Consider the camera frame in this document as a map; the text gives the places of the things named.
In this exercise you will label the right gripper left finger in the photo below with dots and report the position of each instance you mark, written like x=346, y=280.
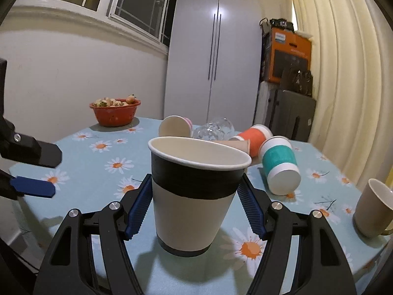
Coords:
x=68, y=266

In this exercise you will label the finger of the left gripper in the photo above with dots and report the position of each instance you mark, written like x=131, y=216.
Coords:
x=14, y=187
x=26, y=149

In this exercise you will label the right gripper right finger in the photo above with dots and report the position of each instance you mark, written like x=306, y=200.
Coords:
x=321, y=265

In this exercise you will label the black and white paper cup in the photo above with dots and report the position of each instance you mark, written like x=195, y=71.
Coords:
x=194, y=182

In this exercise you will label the teal banded paper cup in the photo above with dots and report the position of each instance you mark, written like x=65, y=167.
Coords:
x=280, y=165

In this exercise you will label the brown kraft paper cup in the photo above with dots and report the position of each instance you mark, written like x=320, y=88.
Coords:
x=244, y=146

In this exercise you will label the orange banded paper cup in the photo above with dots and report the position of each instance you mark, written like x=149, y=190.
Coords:
x=256, y=135

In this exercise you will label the pink banded paper cup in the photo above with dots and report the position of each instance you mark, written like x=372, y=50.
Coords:
x=175, y=125

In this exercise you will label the beige ceramic mug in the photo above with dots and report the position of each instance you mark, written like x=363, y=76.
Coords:
x=373, y=213

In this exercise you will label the blue daisy tablecloth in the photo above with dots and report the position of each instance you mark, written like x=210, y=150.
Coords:
x=100, y=165

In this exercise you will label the red bowl of fruit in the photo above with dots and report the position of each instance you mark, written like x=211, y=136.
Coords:
x=115, y=112

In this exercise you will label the dark grey suitcase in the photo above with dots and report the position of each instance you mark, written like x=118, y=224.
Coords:
x=290, y=114

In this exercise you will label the clear glass tumbler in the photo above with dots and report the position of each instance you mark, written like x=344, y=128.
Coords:
x=218, y=129

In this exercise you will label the white double-door wardrobe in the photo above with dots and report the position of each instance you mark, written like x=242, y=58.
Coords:
x=214, y=61

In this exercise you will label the orange cardboard box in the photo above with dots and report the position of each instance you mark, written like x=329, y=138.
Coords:
x=283, y=49

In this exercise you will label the cream curtain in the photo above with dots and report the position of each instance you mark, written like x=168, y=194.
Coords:
x=352, y=69

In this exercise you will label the black camera on box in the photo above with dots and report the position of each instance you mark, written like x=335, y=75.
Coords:
x=282, y=24

